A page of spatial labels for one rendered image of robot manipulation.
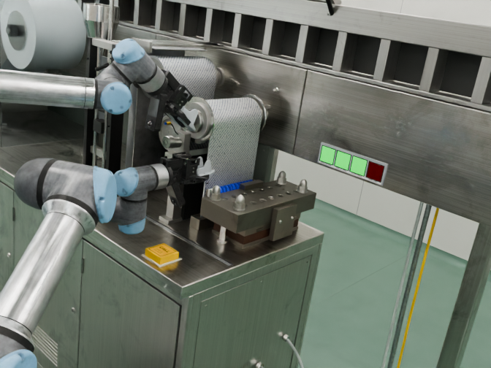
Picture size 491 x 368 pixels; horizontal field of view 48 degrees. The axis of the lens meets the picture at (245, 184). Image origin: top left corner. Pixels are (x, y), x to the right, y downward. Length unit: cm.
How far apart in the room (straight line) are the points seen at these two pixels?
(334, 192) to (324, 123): 288
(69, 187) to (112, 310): 75
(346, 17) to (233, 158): 57
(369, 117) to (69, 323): 126
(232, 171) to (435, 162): 65
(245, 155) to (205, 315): 57
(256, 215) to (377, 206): 287
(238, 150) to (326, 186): 294
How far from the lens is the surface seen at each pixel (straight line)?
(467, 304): 191
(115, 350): 191
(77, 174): 121
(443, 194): 167
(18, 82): 138
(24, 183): 125
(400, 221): 444
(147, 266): 158
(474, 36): 162
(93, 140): 201
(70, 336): 215
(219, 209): 168
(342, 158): 180
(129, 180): 153
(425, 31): 167
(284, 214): 178
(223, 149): 179
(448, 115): 164
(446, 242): 432
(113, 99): 138
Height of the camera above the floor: 165
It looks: 19 degrees down
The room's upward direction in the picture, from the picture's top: 8 degrees clockwise
